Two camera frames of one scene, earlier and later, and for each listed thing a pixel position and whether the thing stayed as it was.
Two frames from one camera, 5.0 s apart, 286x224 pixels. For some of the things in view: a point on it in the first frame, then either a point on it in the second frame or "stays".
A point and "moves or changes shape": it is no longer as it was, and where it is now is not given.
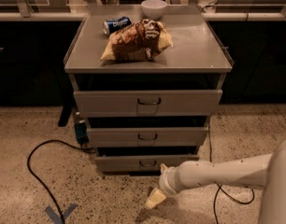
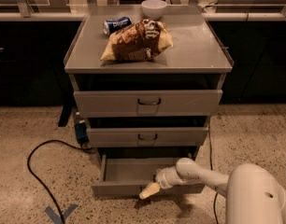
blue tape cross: (55, 217) stays
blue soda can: (109, 26) stays
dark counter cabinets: (29, 63) stays
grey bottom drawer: (140, 162) moves or changes shape
